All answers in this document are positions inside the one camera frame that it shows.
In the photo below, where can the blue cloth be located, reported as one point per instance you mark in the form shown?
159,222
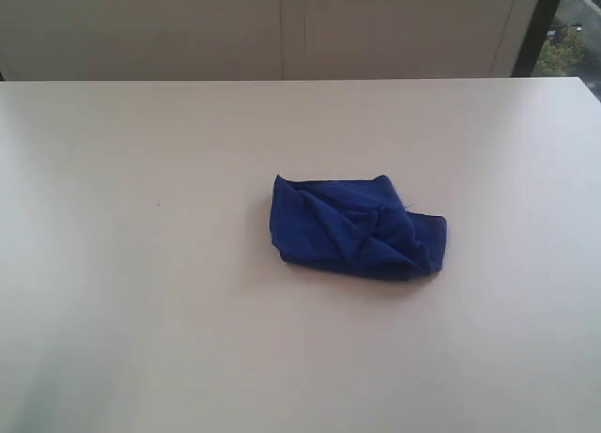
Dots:
354,227

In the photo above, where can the green tree outside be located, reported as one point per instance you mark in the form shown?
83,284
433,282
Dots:
561,53

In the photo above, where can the black window frame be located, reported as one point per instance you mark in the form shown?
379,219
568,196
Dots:
535,37

